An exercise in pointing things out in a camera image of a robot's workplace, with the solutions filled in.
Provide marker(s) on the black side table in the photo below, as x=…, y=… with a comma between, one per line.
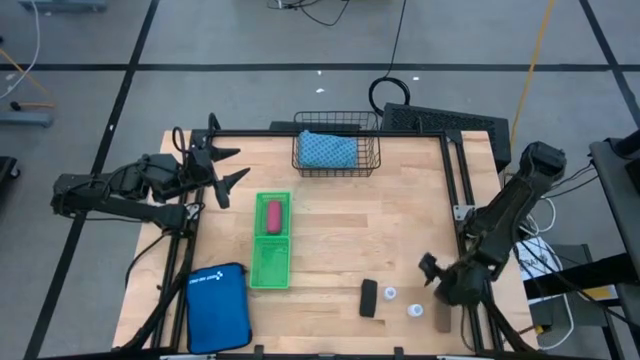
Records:
x=620, y=200

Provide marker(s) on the blue first aid pouch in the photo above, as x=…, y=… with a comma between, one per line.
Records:
x=217, y=310

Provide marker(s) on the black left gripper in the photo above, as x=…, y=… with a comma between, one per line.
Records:
x=202, y=165

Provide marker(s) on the yellow label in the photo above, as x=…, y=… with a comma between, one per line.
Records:
x=597, y=293

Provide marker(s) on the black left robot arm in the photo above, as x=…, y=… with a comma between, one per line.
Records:
x=125, y=212

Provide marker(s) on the black floor object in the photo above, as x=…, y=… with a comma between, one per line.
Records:
x=6, y=172

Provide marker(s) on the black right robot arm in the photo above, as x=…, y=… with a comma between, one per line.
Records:
x=515, y=200

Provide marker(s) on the white paper sheet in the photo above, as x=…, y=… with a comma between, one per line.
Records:
x=537, y=260

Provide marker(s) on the black perforated computer case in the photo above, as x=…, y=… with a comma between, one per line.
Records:
x=440, y=120

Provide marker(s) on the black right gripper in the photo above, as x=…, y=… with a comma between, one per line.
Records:
x=462, y=285

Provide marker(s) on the grey floor base plate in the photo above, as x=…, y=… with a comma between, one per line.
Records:
x=25, y=119

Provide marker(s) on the green plastic basket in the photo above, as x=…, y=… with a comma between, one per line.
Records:
x=270, y=262
x=262, y=220

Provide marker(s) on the black eraser block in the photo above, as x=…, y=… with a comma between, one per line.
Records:
x=368, y=298

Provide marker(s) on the blue patterned soft pack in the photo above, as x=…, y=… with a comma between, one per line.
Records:
x=327, y=150

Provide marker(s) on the grey box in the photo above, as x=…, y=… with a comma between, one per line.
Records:
x=550, y=315

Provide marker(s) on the black metal table frame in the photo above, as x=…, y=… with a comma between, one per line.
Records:
x=250, y=134

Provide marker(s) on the black table clamp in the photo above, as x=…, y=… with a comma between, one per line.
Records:
x=259, y=351
x=399, y=352

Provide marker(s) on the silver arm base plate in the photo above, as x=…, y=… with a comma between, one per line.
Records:
x=462, y=212

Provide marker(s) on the black beam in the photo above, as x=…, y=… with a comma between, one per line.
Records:
x=575, y=277

